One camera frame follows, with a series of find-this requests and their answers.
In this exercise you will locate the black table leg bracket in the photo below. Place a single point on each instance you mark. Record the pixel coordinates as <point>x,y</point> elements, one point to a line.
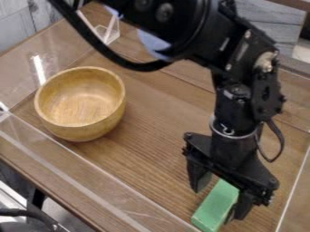
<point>37,200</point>

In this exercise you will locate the brown wooden bowl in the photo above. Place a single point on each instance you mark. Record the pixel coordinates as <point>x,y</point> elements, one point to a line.
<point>81,103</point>

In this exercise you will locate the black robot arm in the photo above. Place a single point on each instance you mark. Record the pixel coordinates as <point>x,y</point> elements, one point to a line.
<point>205,31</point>

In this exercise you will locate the green rectangular block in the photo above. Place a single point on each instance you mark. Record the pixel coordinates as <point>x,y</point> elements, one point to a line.
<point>213,211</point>

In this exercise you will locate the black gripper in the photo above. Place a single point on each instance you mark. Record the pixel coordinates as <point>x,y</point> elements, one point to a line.
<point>232,160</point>

